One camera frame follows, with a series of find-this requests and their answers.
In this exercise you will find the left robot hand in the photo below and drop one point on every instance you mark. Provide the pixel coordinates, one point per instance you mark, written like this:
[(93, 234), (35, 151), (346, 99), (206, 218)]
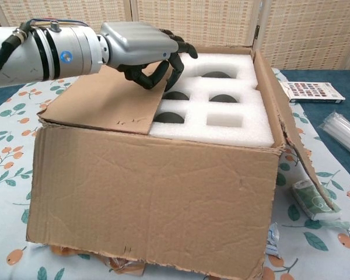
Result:
[(140, 43)]

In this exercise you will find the large cardboard box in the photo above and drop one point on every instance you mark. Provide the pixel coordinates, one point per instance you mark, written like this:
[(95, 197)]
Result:
[(148, 189)]

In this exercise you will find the woven bamboo folding screen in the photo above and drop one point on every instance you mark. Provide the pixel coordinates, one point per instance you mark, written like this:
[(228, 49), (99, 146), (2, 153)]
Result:
[(207, 23)]

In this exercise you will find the large dark round bowl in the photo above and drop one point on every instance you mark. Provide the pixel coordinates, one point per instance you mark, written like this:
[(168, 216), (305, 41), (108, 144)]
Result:
[(216, 75)]

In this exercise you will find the white foam packing insert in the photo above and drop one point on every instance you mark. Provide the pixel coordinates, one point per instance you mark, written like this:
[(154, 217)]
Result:
[(251, 122)]

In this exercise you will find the flat box with photo grid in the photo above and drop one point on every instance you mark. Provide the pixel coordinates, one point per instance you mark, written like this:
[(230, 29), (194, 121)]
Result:
[(312, 91)]

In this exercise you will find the fruit and leaf print tablecloth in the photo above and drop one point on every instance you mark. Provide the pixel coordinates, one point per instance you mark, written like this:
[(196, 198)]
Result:
[(11, 175)]

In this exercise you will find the teal blue table cover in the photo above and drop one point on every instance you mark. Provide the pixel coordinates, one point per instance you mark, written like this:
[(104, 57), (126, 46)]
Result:
[(312, 113)]

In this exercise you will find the bundle of clear straws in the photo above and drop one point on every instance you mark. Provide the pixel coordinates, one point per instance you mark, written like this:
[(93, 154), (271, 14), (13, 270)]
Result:
[(344, 131)]

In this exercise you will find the peanut butter spout pouch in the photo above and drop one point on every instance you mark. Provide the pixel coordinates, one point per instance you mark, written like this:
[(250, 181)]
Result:
[(125, 266)]

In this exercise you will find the green tissue pack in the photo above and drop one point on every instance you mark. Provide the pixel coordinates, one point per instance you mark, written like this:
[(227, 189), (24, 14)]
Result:
[(306, 201)]

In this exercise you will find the Crest toothpaste tube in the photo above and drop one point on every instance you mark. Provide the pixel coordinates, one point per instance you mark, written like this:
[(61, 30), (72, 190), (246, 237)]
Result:
[(272, 242)]

